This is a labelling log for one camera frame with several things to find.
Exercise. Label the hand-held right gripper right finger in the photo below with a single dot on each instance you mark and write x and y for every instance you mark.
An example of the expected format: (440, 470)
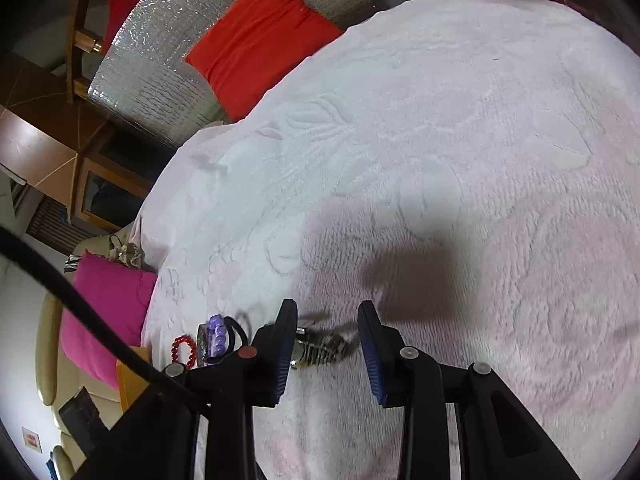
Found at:
(371, 360)

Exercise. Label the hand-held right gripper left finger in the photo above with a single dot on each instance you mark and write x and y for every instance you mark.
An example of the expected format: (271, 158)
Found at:
(285, 352)

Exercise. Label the yellow box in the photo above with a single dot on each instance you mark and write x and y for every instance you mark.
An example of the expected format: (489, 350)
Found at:
(131, 380)

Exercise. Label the patterned fabric bag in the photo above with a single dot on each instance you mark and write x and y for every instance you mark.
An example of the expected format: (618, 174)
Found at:
(127, 255)

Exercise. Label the pink cushion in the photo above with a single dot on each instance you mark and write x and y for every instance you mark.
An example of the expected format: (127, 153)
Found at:
(105, 300)

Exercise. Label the pale pink embossed blanket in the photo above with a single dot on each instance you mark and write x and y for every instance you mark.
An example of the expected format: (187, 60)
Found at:
(425, 160)

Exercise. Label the black phone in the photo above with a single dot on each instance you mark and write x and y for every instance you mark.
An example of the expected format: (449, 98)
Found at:
(80, 417)

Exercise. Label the beige sofa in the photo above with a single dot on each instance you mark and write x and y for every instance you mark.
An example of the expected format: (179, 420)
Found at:
(50, 360)

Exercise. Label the dark louvred vent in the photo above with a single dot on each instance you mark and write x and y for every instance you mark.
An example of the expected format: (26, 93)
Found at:
(55, 225)

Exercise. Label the wooden glass-door cabinet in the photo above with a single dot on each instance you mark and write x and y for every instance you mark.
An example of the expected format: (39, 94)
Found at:
(80, 160)

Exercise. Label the silver foil mat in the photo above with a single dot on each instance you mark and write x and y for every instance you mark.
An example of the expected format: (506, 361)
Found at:
(150, 75)

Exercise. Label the large red cushion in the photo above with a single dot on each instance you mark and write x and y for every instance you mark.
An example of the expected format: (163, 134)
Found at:
(260, 40)

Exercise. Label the wooden chair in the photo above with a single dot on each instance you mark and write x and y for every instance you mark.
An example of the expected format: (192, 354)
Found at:
(72, 60)

